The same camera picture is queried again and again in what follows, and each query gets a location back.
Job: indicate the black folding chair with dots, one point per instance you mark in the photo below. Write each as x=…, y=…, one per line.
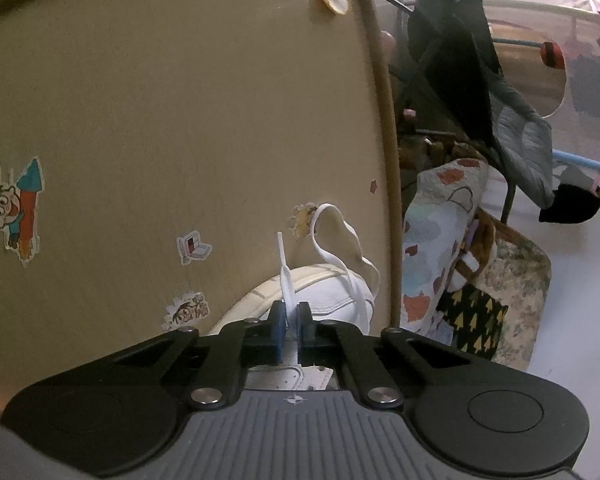
x=455, y=60

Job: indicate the white shoelace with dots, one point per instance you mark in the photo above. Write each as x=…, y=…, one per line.
x=286, y=282

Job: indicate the floral sofa cover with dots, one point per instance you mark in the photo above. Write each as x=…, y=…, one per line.
x=520, y=280

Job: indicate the white sneaker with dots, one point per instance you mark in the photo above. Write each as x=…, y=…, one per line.
x=330, y=295

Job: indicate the yellow cartoon sticker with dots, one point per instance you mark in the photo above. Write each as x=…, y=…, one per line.
x=300, y=222

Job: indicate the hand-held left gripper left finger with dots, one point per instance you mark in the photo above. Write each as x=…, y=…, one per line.
x=278, y=330

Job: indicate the rocket boy sticker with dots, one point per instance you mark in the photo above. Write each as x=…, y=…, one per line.
x=20, y=200

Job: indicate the small red sticker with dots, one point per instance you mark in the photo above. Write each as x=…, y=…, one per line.
x=374, y=186

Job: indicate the black gold tree pillow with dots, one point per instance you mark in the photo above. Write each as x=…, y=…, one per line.
x=475, y=320

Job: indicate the pink play tent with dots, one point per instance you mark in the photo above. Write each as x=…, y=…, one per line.
x=590, y=85

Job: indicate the cartoon boy sticker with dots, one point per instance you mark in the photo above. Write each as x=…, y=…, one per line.
x=185, y=312

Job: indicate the patchwork quilt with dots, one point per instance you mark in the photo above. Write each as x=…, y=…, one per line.
x=430, y=240

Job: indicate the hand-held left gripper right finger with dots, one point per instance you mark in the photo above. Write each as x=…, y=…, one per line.
x=304, y=330

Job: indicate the blue pole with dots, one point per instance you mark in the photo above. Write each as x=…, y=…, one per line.
x=577, y=161

